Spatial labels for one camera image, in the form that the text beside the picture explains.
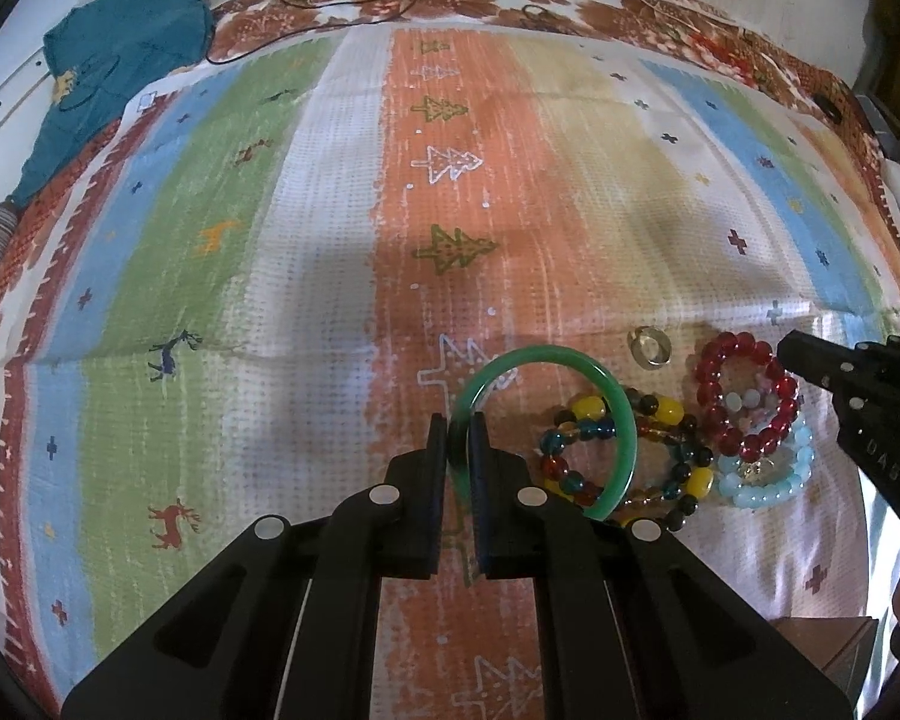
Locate pastel pink bead bracelet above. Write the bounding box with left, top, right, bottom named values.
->
left=723, top=386, right=779, bottom=425

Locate red bead bracelet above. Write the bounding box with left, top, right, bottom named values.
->
left=692, top=330, right=802, bottom=464

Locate light blue bead bracelet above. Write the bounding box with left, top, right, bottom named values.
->
left=715, top=418, right=817, bottom=511

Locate yellow multicolour bead bracelet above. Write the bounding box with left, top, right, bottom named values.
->
left=536, top=386, right=719, bottom=533

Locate green jade bangle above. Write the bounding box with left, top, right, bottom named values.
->
left=448, top=344, right=639, bottom=522

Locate striped colourful mat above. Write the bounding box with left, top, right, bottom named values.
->
left=6, top=28, right=900, bottom=704

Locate red floral bedsheet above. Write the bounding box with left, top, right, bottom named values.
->
left=0, top=0, right=900, bottom=713

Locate white headboard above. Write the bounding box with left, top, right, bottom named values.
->
left=0, top=44, right=55, bottom=197

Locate teal cloth garment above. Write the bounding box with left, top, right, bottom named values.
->
left=9, top=0, right=212, bottom=208

